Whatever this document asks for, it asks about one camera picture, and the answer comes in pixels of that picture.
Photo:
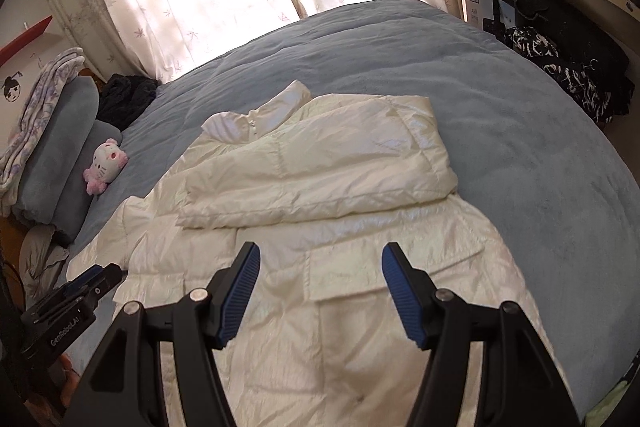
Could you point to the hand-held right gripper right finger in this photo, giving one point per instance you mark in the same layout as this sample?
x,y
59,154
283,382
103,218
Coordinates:
x,y
400,297

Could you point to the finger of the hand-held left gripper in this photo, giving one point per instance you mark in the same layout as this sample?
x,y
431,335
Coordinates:
x,y
87,278

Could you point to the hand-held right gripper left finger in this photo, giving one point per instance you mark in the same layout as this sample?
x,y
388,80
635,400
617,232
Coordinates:
x,y
240,297

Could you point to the white puffer jacket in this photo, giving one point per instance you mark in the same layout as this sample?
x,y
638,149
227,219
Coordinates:
x,y
310,187

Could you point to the grey cloth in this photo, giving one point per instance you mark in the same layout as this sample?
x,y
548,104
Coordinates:
x,y
42,262

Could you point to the blue pillow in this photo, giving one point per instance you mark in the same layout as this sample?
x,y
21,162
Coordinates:
x,y
60,207

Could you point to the white pink cat plush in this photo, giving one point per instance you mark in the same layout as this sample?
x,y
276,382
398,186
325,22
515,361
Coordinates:
x,y
105,164

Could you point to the folded blue blanket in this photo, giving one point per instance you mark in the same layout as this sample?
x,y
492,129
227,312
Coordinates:
x,y
65,117

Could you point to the dark knit cloth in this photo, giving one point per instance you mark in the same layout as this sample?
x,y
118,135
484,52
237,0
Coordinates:
x,y
127,99

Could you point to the purple floral blanket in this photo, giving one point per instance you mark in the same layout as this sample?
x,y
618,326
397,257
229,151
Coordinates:
x,y
45,92

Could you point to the blue bed blanket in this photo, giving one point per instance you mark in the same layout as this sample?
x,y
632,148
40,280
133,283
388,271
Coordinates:
x,y
500,132

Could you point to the light green cloth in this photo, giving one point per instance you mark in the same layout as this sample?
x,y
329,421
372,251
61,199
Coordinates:
x,y
607,407

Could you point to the black white patterned cloth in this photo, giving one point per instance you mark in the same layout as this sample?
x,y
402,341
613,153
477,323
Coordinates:
x,y
575,82

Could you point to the white cardboard box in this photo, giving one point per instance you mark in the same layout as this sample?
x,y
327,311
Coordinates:
x,y
477,7

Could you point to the face wall sticker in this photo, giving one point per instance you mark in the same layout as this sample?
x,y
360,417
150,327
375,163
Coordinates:
x,y
11,89

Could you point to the red wall shelf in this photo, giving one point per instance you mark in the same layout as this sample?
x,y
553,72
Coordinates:
x,y
25,39

